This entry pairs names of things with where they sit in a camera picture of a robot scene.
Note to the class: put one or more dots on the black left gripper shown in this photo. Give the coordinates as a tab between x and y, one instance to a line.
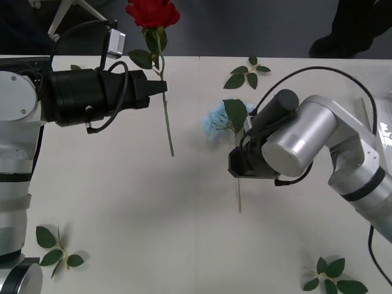
137	92

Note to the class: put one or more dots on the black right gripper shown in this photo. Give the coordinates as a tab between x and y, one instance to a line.
239	162

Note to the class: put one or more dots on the pale blue flower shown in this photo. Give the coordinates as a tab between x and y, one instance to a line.
214	121

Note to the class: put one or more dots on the red rose with green stem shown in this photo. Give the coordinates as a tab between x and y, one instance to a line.
153	12

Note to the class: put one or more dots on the silver and black left arm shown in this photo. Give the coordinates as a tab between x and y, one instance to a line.
18	101

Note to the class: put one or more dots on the silver and black right arm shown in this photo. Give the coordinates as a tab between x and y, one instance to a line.
294	153

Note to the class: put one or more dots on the loose green leaf twig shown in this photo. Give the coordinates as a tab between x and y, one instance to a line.
75	67
335	267
234	81
45	237

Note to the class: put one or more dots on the white chair base with wheels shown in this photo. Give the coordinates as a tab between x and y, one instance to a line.
64	15

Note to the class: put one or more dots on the person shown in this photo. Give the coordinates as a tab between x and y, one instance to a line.
352	33

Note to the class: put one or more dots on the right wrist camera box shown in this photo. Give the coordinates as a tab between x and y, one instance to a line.
249	122

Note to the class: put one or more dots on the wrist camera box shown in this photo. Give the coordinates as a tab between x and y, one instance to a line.
116	43
249	122

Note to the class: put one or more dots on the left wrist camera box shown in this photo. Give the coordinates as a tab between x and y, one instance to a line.
116	43

